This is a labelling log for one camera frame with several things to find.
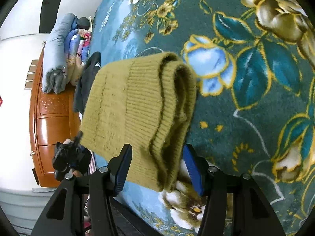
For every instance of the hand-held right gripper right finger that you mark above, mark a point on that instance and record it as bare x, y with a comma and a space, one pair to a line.
193, 169

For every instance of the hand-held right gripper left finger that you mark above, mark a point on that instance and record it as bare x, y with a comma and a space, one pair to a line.
123, 167

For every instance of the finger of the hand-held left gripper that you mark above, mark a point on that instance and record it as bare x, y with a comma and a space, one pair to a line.
79, 139

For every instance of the olive green knit sweater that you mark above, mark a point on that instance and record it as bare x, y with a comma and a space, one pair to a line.
128, 98

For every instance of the person's left hand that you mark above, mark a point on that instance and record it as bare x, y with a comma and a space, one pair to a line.
67, 141

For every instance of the orange wooden headboard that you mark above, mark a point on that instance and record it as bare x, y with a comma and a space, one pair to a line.
51, 127

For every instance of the dark grey fleece garment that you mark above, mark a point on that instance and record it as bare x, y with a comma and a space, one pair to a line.
86, 86

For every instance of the white ribbed panel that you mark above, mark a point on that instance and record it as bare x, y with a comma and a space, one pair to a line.
22, 206

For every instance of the folded yellow floral quilt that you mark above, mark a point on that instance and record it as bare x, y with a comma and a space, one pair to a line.
73, 71

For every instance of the teal floral blanket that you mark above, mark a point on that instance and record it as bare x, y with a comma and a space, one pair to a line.
246, 103

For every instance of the folded grey quilt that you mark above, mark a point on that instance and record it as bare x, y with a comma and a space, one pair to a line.
55, 54

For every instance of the folded colourful floral quilt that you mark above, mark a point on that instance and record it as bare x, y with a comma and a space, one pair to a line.
81, 39

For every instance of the dark cloth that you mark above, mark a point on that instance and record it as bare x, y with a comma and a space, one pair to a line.
83, 22

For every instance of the white wardrobe with black stripe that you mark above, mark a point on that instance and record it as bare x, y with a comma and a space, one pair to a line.
29, 5

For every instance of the grey wall plate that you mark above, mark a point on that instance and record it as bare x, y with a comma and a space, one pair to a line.
33, 62
28, 84
30, 75

